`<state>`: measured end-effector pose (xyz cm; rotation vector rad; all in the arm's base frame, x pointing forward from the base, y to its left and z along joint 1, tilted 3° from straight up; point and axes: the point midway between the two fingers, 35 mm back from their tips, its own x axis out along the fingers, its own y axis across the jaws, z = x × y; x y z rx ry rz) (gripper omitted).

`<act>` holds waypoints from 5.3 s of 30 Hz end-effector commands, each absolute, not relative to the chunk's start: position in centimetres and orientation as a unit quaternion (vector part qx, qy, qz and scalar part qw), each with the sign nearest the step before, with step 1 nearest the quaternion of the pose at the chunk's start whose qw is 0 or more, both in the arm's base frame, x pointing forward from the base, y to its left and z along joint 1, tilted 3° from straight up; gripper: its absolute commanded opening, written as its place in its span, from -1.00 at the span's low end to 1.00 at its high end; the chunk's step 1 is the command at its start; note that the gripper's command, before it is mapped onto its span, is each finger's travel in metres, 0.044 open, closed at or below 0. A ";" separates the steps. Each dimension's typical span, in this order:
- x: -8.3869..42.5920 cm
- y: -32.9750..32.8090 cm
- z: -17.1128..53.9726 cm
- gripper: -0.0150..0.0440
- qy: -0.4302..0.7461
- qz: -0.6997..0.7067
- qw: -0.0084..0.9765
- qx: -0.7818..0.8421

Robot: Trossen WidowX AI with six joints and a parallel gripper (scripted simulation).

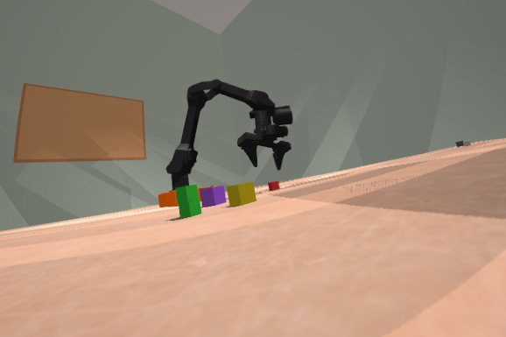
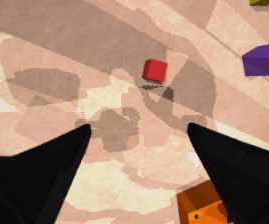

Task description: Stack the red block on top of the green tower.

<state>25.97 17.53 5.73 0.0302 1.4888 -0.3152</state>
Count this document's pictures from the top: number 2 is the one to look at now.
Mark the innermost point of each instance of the purple block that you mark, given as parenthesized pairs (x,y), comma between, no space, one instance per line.
(256,61)

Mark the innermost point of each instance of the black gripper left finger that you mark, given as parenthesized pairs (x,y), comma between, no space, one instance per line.
(35,183)

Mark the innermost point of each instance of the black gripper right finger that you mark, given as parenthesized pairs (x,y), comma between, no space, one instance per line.
(238,170)

